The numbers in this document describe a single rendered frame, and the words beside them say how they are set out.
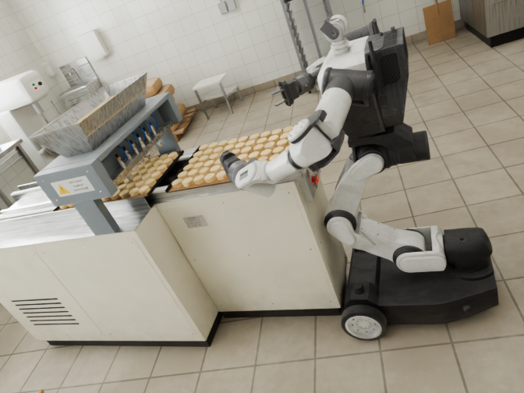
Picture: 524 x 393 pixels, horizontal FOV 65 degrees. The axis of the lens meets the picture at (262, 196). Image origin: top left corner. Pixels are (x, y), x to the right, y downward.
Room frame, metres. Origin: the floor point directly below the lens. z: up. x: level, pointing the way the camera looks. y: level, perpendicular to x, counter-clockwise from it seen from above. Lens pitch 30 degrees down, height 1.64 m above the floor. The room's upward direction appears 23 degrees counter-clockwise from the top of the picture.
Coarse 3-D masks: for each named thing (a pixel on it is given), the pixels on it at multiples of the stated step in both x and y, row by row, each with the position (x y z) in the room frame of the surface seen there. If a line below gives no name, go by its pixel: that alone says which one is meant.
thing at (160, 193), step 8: (288, 176) 1.44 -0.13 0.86; (296, 176) 1.42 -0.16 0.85; (224, 184) 1.57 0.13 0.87; (232, 184) 1.55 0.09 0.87; (152, 192) 1.74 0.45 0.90; (160, 192) 1.72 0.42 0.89; (176, 192) 1.69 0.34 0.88; (184, 192) 1.67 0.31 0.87; (192, 192) 1.65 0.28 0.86; (200, 192) 1.63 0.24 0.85; (208, 192) 1.61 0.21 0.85; (216, 192) 1.60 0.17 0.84; (152, 200) 1.75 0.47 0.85; (160, 200) 1.74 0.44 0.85; (48, 208) 2.08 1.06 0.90; (0, 216) 2.27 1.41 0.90; (8, 216) 2.22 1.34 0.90; (16, 216) 2.17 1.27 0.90; (24, 216) 2.14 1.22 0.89
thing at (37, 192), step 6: (186, 156) 1.99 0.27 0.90; (180, 162) 2.00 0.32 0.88; (174, 168) 2.02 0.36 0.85; (180, 168) 2.01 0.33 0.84; (18, 192) 2.57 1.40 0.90; (24, 192) 2.54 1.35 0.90; (30, 192) 2.51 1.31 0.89; (36, 192) 2.50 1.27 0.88; (42, 192) 2.47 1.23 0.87; (18, 198) 2.58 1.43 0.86; (24, 198) 2.56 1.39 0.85; (30, 198) 2.53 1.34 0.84
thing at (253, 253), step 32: (224, 192) 1.57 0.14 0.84; (288, 192) 1.44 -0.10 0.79; (320, 192) 1.66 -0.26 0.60; (192, 224) 1.67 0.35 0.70; (224, 224) 1.60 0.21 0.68; (256, 224) 1.53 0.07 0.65; (288, 224) 1.46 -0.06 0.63; (320, 224) 1.53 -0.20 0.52; (192, 256) 1.72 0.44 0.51; (224, 256) 1.64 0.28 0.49; (256, 256) 1.56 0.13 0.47; (288, 256) 1.49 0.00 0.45; (320, 256) 1.43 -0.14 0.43; (224, 288) 1.69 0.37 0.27; (256, 288) 1.60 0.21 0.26; (288, 288) 1.52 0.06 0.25; (320, 288) 1.45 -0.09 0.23
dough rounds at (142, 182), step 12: (156, 156) 2.10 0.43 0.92; (168, 156) 2.03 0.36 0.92; (144, 168) 2.00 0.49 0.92; (156, 168) 1.94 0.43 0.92; (132, 180) 1.94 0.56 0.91; (144, 180) 1.85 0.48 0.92; (156, 180) 1.84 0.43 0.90; (120, 192) 1.88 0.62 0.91; (132, 192) 1.78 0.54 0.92; (144, 192) 1.74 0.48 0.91; (72, 204) 1.95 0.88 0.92
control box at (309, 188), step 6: (306, 168) 1.49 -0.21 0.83; (306, 174) 1.47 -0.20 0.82; (312, 174) 1.53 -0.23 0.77; (318, 174) 1.61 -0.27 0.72; (300, 180) 1.46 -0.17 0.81; (306, 180) 1.45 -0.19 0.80; (306, 186) 1.45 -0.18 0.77; (312, 186) 1.49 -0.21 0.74; (306, 192) 1.46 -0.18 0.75; (312, 192) 1.47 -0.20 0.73; (306, 198) 1.46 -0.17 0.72; (312, 198) 1.45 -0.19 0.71
